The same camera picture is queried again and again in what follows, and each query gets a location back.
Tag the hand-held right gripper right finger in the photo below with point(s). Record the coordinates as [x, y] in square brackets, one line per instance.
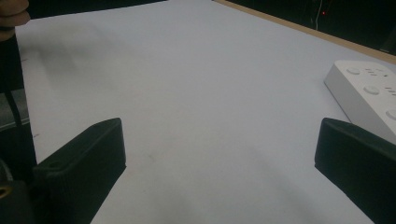
[358, 165]

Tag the white power strip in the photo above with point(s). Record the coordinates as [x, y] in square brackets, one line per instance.
[358, 93]

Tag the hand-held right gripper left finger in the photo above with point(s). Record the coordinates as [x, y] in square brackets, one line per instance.
[84, 161]

